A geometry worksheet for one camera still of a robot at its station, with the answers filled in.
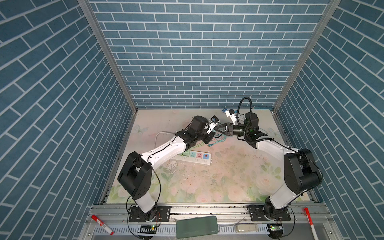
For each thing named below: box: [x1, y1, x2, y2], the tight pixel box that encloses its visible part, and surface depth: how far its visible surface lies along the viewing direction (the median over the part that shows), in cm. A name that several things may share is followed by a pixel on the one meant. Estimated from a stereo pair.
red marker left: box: [91, 214, 114, 236], surface depth 71 cm
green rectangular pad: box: [176, 216, 219, 239], surface depth 71 cm
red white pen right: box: [304, 207, 319, 240], surface depth 72 cm
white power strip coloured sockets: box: [170, 149, 213, 166], surface depth 93 cm
